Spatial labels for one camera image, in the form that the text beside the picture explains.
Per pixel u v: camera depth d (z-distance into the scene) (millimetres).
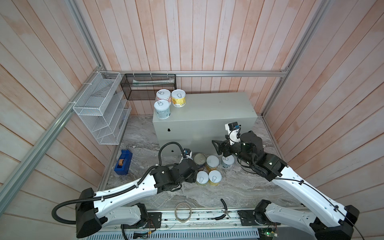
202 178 817
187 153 648
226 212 762
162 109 688
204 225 730
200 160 833
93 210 389
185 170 531
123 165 861
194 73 974
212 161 859
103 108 715
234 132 581
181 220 736
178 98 730
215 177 821
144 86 1046
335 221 381
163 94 746
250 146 486
